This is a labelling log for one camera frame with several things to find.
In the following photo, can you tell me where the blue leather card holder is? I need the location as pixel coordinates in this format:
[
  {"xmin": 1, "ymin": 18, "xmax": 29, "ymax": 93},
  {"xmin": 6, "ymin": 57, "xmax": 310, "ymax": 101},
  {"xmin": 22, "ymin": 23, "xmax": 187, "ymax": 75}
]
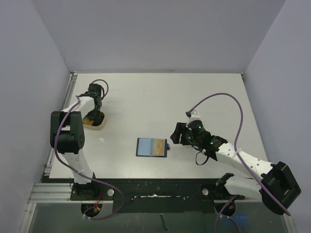
[{"xmin": 136, "ymin": 138, "xmax": 170, "ymax": 158}]

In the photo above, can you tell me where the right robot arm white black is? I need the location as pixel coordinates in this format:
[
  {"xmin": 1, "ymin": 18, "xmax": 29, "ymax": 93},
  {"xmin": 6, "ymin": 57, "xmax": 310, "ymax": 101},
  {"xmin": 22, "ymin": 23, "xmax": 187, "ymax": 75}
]
[{"xmin": 170, "ymin": 120, "xmax": 301, "ymax": 215}]

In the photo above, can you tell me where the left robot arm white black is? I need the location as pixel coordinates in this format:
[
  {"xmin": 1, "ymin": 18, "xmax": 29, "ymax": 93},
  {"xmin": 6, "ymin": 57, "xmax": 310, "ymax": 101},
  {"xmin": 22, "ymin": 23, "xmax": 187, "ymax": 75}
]
[{"xmin": 50, "ymin": 83, "xmax": 105, "ymax": 200}]

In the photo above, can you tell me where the gold card in tray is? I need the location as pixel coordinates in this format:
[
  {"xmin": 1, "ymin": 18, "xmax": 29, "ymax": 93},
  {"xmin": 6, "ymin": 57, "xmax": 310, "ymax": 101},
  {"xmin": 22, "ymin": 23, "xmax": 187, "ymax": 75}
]
[{"xmin": 82, "ymin": 116, "xmax": 94, "ymax": 127}]

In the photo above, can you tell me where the beige oval card tray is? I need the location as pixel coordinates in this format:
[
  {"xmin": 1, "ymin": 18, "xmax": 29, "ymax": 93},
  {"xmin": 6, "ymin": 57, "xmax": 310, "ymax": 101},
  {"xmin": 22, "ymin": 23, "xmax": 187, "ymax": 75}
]
[{"xmin": 83, "ymin": 112, "xmax": 106, "ymax": 131}]

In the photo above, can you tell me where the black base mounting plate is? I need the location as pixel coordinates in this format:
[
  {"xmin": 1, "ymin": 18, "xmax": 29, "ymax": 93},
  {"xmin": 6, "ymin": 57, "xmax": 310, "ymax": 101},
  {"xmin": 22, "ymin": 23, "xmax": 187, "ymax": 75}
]
[{"xmin": 70, "ymin": 179, "xmax": 232, "ymax": 213}]

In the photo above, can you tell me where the black wire loop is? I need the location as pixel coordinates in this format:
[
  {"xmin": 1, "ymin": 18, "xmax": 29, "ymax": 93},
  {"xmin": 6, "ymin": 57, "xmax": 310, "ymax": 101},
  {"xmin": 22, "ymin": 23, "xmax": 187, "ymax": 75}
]
[{"xmin": 195, "ymin": 151, "xmax": 209, "ymax": 166}]

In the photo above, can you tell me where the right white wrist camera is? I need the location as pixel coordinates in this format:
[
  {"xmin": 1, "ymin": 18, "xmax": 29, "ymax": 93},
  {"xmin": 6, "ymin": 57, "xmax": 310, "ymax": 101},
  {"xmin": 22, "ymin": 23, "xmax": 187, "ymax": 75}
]
[{"xmin": 188, "ymin": 110, "xmax": 201, "ymax": 122}]

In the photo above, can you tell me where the aluminium left side rail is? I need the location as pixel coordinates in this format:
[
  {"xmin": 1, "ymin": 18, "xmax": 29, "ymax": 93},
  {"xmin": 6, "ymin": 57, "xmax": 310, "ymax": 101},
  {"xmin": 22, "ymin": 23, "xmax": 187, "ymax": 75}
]
[{"xmin": 43, "ymin": 72, "xmax": 78, "ymax": 174}]

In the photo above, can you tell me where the aluminium rail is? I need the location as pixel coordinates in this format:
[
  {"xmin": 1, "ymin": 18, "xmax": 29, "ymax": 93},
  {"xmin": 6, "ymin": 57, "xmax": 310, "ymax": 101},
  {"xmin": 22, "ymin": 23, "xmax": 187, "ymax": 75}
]
[
  {"xmin": 28, "ymin": 183, "xmax": 291, "ymax": 204},
  {"xmin": 43, "ymin": 72, "xmax": 78, "ymax": 174}
]

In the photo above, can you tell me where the aluminium front rail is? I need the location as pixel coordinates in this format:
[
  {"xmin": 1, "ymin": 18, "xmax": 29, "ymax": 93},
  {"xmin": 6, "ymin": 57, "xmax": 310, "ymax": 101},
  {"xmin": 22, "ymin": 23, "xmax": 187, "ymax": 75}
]
[{"xmin": 28, "ymin": 183, "xmax": 291, "ymax": 204}]

